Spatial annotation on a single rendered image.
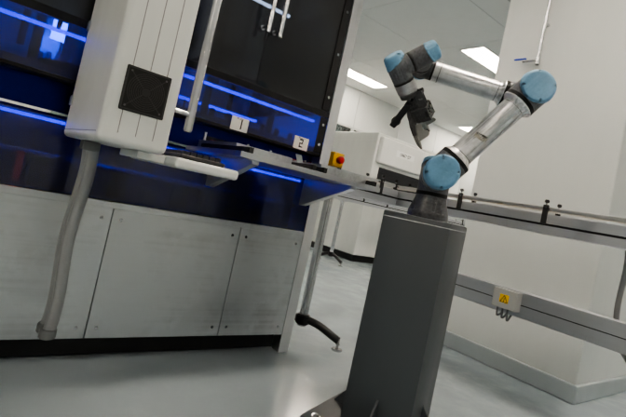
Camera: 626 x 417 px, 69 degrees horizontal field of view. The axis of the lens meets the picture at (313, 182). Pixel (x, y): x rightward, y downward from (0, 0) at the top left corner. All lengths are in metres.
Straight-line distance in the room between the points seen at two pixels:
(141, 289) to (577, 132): 2.49
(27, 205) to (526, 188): 2.63
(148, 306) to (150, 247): 0.24
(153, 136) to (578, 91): 2.53
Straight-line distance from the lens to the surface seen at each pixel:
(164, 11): 1.33
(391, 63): 1.67
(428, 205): 1.71
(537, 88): 1.69
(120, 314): 1.97
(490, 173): 3.27
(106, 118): 1.26
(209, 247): 2.02
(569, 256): 2.98
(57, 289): 1.62
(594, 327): 2.31
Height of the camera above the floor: 0.77
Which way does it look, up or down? 2 degrees up
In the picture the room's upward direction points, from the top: 12 degrees clockwise
